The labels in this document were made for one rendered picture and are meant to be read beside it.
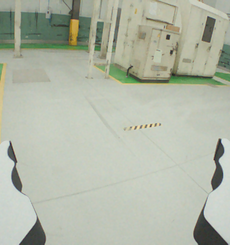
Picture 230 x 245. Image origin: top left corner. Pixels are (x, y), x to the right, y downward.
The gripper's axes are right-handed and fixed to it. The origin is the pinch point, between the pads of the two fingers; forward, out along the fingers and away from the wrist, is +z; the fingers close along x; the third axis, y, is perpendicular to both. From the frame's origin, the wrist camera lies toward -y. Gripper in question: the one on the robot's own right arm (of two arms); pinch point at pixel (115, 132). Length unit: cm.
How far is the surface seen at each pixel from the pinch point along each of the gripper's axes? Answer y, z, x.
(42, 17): -55, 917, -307
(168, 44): 33, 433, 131
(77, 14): -61, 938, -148
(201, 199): 118, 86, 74
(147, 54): 52, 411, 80
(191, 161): 119, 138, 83
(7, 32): -3, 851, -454
